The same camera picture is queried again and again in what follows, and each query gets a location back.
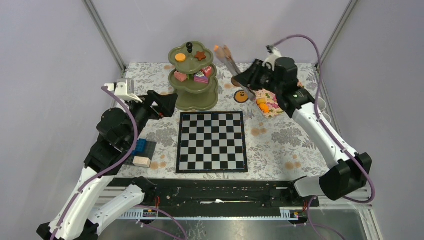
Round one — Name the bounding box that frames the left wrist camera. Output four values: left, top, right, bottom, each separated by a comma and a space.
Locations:
104, 78, 143, 103

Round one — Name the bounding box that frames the wooden block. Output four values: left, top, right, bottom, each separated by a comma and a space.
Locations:
132, 156, 152, 168

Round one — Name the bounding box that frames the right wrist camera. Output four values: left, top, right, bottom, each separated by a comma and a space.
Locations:
262, 45, 282, 71

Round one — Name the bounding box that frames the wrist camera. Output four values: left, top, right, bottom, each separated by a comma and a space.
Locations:
104, 78, 143, 103
262, 45, 282, 71

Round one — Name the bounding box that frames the small pink mug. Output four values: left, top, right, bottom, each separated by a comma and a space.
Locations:
322, 112, 332, 124

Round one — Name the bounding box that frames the floral tablecloth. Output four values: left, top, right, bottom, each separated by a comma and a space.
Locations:
118, 63, 328, 181

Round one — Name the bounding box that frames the dark brown round coaster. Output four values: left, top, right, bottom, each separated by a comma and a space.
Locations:
231, 77, 241, 87

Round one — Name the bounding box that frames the black white chessboard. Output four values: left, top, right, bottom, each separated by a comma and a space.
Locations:
175, 111, 248, 174

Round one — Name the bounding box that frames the grey lego baseplate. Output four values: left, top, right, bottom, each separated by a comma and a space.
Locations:
131, 140, 157, 165

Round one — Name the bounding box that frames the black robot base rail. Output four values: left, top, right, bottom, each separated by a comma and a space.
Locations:
143, 178, 320, 219

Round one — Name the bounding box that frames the pink cake slice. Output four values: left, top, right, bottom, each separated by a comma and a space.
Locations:
201, 65, 214, 78

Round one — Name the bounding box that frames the brown star cookie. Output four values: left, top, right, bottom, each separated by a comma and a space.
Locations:
194, 51, 207, 62

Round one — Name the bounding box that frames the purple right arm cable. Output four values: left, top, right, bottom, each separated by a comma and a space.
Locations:
271, 34, 377, 240

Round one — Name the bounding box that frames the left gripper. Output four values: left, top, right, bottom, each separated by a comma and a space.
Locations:
125, 89, 179, 147

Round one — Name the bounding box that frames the square orange cracker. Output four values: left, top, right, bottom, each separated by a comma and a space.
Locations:
256, 98, 267, 105

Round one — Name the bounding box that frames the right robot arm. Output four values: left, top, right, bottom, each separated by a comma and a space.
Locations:
234, 57, 372, 206

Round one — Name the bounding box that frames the large pink mug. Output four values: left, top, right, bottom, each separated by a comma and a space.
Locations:
317, 97, 327, 112

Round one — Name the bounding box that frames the pink swirl roll cake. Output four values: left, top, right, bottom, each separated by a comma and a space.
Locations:
173, 71, 188, 82

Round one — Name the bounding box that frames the orange round pastry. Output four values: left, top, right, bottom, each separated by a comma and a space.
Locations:
174, 53, 187, 63

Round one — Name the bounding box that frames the floral serving tray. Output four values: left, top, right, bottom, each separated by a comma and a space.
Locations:
254, 80, 305, 119

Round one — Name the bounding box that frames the purple cake slice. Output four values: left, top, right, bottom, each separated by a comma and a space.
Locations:
193, 72, 209, 84

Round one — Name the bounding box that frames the green three-tier dessert stand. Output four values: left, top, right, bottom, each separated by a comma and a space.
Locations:
168, 41, 219, 111

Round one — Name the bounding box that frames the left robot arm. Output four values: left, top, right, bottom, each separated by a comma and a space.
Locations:
36, 90, 178, 240

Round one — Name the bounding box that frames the blue lego brick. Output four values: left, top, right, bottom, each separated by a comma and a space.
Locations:
131, 138, 147, 156

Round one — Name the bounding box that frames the orange smiley face coaster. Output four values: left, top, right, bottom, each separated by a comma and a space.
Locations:
233, 90, 249, 103

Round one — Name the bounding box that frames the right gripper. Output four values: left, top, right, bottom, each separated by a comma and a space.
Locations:
233, 59, 283, 95

